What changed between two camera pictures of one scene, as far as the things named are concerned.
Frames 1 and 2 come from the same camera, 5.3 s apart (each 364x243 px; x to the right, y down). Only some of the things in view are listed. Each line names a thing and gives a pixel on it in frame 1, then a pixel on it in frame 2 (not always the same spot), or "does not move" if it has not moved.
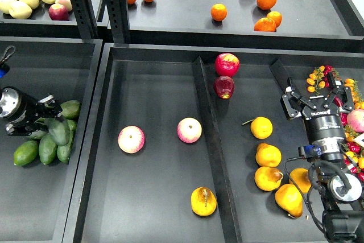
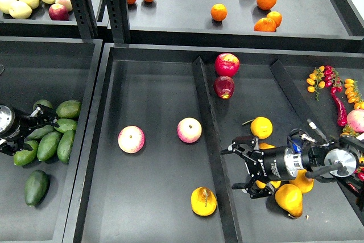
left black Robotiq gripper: [20, 110] → [14, 124]
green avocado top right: [70, 108] does not move
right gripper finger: [348, 101] → [244, 145]
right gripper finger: [293, 101] → [253, 190]
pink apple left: [131, 139] does not move
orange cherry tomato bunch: [315, 81] does not move
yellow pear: [203, 202] does not move
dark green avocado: [58, 130] → [36, 187]
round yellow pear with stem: [261, 127] does not move
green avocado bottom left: [25, 153] does not move
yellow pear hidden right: [301, 177] does not move
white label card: [360, 139] does not move
